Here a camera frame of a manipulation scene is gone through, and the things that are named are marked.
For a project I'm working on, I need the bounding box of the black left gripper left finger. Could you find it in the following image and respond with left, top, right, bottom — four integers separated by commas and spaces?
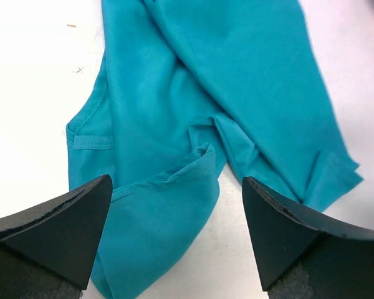
0, 174, 112, 298

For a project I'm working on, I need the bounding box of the teal t shirt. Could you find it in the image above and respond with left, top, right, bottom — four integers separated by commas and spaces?
66, 1, 362, 298

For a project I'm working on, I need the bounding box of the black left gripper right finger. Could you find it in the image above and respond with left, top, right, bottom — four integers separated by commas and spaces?
242, 177, 374, 299

